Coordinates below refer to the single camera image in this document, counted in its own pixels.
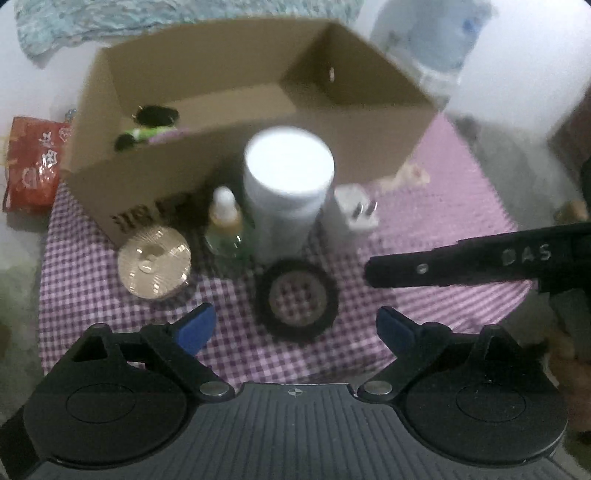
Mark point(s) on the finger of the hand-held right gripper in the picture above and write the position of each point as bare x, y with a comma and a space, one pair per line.
406, 270

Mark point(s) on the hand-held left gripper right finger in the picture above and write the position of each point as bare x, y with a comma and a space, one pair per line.
395, 330

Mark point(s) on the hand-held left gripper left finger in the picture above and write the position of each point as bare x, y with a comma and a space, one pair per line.
197, 328

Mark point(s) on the white charger plug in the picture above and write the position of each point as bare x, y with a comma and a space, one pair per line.
364, 229

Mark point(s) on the black tape roll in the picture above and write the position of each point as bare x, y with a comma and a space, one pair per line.
262, 300

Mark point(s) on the green dropper bottle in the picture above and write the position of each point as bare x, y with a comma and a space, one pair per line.
225, 222

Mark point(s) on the brown cardboard box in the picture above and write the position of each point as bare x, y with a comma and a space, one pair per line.
360, 134

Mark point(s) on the white plastic bottle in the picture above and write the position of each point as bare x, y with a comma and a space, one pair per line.
286, 184

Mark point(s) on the green lip balm stick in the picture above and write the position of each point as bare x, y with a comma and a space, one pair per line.
143, 134

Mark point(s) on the black oval case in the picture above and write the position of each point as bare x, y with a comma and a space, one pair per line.
157, 115

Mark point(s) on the gold lidded cosmetic jar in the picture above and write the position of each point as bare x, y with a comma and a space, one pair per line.
154, 264

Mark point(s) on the purple checkered tablecloth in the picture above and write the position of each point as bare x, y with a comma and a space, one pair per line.
461, 207

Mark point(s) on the red snack packet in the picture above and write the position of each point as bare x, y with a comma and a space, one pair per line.
32, 170

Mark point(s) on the teal floral cloth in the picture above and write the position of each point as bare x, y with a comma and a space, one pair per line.
69, 23

